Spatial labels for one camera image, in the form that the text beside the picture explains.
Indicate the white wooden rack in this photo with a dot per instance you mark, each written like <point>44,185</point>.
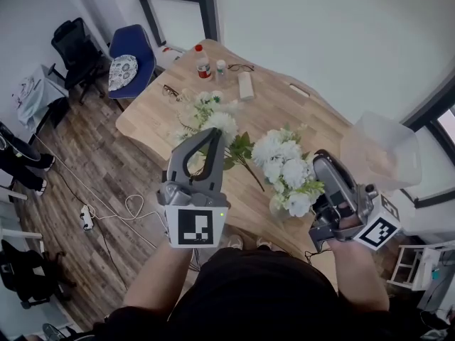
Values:
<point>416,265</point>

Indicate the white flowers bunch round blooms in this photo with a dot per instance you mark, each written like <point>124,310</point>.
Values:
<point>281,162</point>

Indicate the white rectangular box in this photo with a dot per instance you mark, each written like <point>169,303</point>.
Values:
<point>246,86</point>

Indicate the person's right hand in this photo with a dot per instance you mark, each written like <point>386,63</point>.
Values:
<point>348,217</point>

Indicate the clear plastic storage box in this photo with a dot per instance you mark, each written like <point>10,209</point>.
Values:
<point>384,147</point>

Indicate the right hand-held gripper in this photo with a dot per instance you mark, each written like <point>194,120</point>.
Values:
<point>373,222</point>

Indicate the thin black frame glasses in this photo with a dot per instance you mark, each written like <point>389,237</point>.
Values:
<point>241,67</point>

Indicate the patterned white seat cushion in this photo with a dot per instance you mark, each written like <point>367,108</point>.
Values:
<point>122,71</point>

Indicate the black office chair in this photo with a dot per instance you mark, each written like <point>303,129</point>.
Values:
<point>74,52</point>

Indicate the person's right forearm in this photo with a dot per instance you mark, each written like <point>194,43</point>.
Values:
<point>359,275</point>

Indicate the clear glass vase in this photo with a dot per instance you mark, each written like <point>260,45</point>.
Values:
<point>278,208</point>

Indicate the white flowers bunch long stems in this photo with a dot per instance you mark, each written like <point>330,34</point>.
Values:
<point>217,123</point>

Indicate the blue chair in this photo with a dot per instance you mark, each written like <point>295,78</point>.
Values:
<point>131,41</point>

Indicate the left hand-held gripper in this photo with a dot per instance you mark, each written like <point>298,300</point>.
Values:
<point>195,226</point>

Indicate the person's black shirt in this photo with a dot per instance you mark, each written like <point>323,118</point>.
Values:
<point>256,297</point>

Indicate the dark thick frame glasses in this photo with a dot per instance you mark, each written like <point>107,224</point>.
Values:
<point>170,92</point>

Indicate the black bag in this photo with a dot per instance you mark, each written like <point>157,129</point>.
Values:
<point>25,272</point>

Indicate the white cloth covered side table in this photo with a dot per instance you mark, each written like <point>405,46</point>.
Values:
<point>35,94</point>

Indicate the person's left forearm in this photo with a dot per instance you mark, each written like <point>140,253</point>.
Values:
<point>156,282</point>

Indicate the person's right shoe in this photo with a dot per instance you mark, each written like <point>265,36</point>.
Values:
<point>263,243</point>

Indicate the white power strip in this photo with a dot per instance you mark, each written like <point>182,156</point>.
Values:
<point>86,217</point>

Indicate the small clear white-cap bottle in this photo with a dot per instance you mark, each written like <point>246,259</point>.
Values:
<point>221,71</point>

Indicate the person's shoe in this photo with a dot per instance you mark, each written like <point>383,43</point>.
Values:
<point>235,241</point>
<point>263,243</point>

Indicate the red cap plastic bottle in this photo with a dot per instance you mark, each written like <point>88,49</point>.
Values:
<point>203,66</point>

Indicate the person's left shoe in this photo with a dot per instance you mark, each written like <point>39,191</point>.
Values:
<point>235,241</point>

